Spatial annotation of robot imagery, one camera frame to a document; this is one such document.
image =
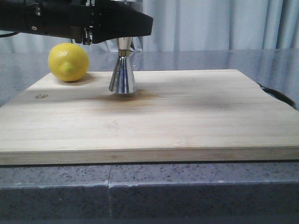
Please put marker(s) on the light wooden cutting board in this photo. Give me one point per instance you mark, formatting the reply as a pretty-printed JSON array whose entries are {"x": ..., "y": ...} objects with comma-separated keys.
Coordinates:
[{"x": 191, "y": 115}]

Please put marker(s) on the steel hourglass jigger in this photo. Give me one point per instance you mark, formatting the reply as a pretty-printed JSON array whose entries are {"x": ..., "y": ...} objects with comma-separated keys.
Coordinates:
[{"x": 123, "y": 80}]

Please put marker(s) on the grey pleated curtain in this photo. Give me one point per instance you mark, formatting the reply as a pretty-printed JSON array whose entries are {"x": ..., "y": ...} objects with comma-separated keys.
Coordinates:
[{"x": 194, "y": 25}]

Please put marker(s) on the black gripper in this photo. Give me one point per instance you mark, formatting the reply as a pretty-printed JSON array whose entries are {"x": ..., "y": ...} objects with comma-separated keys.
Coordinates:
[{"x": 69, "y": 19}]

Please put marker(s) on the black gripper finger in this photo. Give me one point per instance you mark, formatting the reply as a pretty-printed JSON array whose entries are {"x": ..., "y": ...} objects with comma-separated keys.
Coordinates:
[{"x": 119, "y": 18}]

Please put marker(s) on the black board handle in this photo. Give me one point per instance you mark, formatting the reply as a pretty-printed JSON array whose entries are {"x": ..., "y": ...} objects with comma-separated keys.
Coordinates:
[{"x": 278, "y": 95}]

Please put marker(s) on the yellow lemon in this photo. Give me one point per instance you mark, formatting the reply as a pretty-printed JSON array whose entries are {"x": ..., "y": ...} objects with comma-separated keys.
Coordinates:
[{"x": 68, "y": 62}]

